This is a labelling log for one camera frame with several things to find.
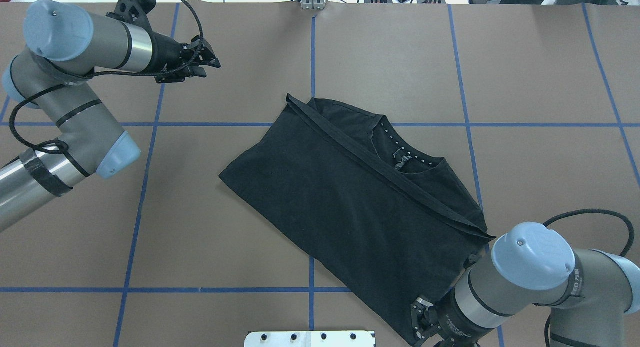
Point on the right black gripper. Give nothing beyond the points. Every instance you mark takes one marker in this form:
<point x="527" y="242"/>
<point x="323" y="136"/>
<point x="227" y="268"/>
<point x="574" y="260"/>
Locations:
<point x="448" y="315"/>

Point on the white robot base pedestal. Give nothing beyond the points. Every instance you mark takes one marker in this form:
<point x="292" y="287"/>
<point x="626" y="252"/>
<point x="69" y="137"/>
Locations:
<point x="322" y="338"/>

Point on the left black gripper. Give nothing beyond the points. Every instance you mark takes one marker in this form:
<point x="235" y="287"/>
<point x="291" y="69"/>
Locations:
<point x="165" y="51"/>

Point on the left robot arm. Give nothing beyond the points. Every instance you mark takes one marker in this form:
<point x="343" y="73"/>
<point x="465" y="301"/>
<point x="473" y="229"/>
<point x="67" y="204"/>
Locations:
<point x="68" y="131"/>

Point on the black graphic t-shirt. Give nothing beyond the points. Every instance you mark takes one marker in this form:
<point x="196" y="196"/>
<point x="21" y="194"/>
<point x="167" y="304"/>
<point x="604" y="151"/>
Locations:
<point x="392" y="223"/>

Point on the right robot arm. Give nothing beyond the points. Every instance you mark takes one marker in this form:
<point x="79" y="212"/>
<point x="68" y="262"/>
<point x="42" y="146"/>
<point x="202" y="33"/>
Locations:
<point x="589" y="292"/>

